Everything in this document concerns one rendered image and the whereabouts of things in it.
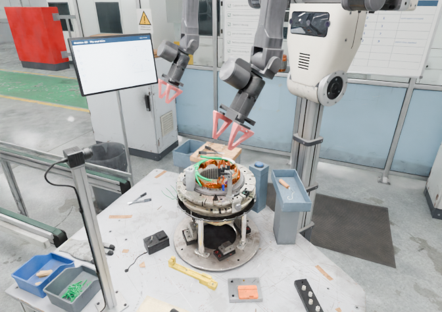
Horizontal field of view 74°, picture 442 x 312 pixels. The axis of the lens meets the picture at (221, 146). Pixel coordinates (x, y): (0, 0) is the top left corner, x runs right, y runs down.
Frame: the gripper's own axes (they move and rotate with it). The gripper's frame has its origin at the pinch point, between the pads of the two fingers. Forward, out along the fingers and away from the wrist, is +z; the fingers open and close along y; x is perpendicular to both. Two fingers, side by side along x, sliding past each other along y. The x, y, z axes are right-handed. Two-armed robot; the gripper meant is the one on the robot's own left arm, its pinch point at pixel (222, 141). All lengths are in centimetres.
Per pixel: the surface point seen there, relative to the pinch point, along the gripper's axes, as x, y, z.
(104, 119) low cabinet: 64, -302, 78
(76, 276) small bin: -6, -33, 76
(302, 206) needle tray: 47.3, 2.8, 10.9
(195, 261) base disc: 29, -15, 52
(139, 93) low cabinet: 71, -255, 25
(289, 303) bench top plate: 48, 18, 42
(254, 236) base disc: 53, -14, 37
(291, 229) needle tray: 60, -4, 25
